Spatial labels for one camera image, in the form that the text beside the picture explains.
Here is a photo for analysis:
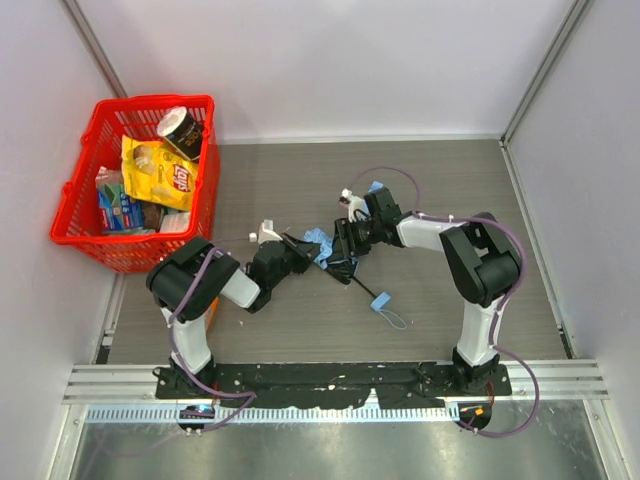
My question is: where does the light blue folding umbrella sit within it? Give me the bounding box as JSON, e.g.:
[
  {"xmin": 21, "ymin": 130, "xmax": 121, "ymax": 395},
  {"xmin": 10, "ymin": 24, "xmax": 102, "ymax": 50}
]
[{"xmin": 303, "ymin": 181, "xmax": 407, "ymax": 331}]

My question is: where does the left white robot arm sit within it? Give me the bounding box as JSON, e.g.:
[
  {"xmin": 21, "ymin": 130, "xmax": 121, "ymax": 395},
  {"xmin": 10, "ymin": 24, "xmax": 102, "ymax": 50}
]
[{"xmin": 146, "ymin": 235, "xmax": 320, "ymax": 399}]

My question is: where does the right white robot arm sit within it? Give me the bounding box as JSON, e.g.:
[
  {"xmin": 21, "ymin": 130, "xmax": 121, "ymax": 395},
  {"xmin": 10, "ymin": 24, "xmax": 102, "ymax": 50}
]
[{"xmin": 326, "ymin": 186, "xmax": 525, "ymax": 390}]

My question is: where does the orange yellow sponge box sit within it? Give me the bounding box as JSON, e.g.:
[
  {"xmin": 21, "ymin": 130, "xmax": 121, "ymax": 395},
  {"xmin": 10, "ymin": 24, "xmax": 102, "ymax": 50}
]
[{"xmin": 205, "ymin": 297, "xmax": 219, "ymax": 331}]

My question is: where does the white small box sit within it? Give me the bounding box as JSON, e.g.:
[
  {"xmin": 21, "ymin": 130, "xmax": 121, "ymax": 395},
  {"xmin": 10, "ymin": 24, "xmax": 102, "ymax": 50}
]
[{"xmin": 159, "ymin": 212, "xmax": 191, "ymax": 233}]

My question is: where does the brown snack package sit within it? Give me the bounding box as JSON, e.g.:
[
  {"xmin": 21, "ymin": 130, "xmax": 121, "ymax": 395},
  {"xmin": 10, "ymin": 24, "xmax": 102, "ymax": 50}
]
[{"xmin": 139, "ymin": 201, "xmax": 166, "ymax": 232}]

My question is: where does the yellow Lays chip bag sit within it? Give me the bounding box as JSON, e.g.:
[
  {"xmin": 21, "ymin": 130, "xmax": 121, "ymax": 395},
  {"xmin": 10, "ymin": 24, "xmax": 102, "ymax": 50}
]
[{"xmin": 121, "ymin": 135, "xmax": 198, "ymax": 211}]

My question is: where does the black cylindrical snack can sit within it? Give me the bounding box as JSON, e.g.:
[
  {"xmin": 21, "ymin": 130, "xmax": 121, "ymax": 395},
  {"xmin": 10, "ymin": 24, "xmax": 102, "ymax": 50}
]
[{"xmin": 156, "ymin": 106, "xmax": 204, "ymax": 162}]

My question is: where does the blue green sponge pack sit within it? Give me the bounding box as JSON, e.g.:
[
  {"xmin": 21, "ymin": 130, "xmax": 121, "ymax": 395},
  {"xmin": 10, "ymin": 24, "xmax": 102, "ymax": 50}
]
[{"xmin": 95, "ymin": 166, "xmax": 144, "ymax": 234}]

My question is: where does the red plastic shopping basket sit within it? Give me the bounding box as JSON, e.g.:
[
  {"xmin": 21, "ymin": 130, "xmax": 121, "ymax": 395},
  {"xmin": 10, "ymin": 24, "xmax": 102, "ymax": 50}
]
[{"xmin": 49, "ymin": 94, "xmax": 220, "ymax": 273}]

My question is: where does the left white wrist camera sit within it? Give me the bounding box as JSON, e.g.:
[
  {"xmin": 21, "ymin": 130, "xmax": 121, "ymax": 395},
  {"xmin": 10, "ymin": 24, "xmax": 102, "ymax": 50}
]
[{"xmin": 248, "ymin": 219, "xmax": 283, "ymax": 244}]

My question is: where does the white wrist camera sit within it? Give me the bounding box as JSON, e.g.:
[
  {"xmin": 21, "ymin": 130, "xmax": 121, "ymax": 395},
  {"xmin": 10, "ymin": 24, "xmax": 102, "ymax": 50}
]
[
  {"xmin": 338, "ymin": 188, "xmax": 368, "ymax": 218},
  {"xmin": 248, "ymin": 219, "xmax": 283, "ymax": 244}
]

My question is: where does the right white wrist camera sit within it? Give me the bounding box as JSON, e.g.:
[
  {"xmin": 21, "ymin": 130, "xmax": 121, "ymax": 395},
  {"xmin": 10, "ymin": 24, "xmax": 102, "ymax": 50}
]
[{"xmin": 338, "ymin": 188, "xmax": 368, "ymax": 218}]

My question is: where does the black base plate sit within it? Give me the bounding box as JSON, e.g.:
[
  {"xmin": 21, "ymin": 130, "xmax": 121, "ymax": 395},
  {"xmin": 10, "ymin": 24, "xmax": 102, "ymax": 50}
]
[{"xmin": 155, "ymin": 360, "xmax": 514, "ymax": 407}]

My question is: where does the white slotted cable duct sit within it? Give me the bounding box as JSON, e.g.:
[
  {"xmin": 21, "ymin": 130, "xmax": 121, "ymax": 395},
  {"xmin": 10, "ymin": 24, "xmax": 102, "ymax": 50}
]
[{"xmin": 85, "ymin": 403, "xmax": 459, "ymax": 424}]

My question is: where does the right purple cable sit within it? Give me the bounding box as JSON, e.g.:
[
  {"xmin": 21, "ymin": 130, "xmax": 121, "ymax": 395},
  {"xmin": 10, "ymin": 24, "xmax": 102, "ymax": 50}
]
[{"xmin": 349, "ymin": 167, "xmax": 540, "ymax": 441}]

